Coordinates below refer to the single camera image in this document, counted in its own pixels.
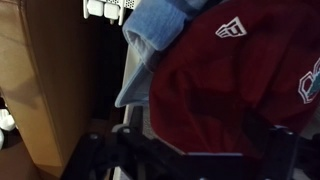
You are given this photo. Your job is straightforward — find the light blue garment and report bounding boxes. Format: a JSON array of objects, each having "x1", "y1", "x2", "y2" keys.
[{"x1": 114, "y1": 0, "x2": 216, "y2": 108}]

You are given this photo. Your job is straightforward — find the tan cardboard box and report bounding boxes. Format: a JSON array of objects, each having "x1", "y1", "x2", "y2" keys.
[{"x1": 0, "y1": 0, "x2": 96, "y2": 178}]

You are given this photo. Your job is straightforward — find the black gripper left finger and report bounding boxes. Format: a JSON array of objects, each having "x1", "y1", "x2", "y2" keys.
[{"x1": 61, "y1": 124, "x2": 248, "y2": 180}]

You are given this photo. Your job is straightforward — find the white power strip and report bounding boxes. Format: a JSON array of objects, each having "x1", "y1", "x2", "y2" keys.
[{"x1": 82, "y1": 0, "x2": 137, "y2": 25}]

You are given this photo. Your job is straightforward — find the white power plug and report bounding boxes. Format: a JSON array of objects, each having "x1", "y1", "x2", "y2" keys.
[
  {"x1": 85, "y1": 0, "x2": 105, "y2": 18},
  {"x1": 103, "y1": 1, "x2": 120, "y2": 21}
]

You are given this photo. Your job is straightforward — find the red baseball cap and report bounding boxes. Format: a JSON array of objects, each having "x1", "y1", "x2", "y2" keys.
[{"x1": 148, "y1": 0, "x2": 320, "y2": 157}]

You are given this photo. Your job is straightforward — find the small white object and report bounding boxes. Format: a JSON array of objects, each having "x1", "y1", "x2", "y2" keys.
[{"x1": 0, "y1": 107, "x2": 17, "y2": 150}]

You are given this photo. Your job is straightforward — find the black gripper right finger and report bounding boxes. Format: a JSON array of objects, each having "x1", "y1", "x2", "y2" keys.
[{"x1": 247, "y1": 124, "x2": 320, "y2": 180}]

